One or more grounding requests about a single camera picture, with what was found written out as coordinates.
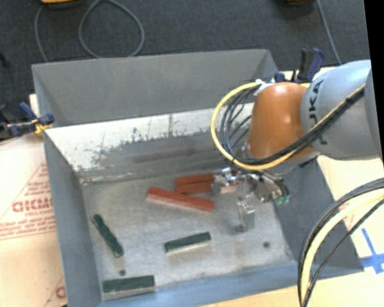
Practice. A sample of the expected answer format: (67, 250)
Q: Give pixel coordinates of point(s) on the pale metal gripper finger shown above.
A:
(245, 217)
(223, 179)

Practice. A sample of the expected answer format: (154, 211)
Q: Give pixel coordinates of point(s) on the red-brown flat block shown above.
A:
(180, 199)
(192, 184)

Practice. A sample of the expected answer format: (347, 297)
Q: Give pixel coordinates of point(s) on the dark green flat block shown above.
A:
(187, 242)
(107, 234)
(128, 285)

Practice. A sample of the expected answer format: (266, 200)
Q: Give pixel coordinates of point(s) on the grey metal bin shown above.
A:
(128, 87)

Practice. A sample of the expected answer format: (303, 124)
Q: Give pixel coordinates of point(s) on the brown cardboard board, red print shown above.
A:
(22, 239)

